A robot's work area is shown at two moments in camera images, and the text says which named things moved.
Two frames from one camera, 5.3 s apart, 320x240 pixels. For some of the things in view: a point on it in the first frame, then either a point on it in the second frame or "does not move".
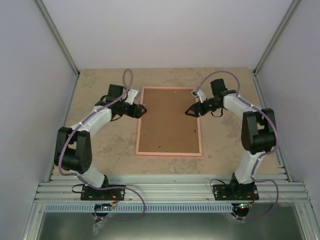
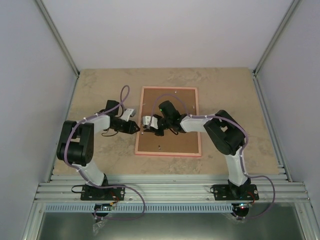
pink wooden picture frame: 200,154 does not move
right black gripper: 195,108 -> 154,130
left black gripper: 136,111 -> 130,129
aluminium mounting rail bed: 65,189 does not move
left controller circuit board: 103,206 does not move
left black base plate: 116,193 does not move
